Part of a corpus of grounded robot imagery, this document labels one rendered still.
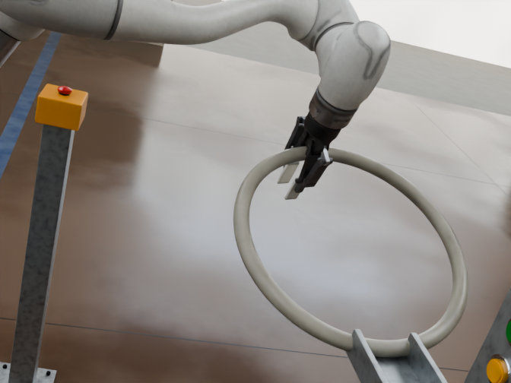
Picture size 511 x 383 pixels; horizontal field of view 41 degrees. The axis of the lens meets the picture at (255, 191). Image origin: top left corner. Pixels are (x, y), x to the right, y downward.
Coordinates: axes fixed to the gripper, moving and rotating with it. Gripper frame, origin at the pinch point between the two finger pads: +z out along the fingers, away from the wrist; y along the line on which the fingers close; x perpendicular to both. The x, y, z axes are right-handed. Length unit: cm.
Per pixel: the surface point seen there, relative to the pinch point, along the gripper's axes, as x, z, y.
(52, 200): -36, 60, -47
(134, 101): 92, 250, -282
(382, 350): -6.8, -10.3, 46.1
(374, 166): 13.9, -10.3, 6.0
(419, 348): -1.6, -13.0, 48.1
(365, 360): -13, -13, 48
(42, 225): -39, 68, -44
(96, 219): 14, 179, -123
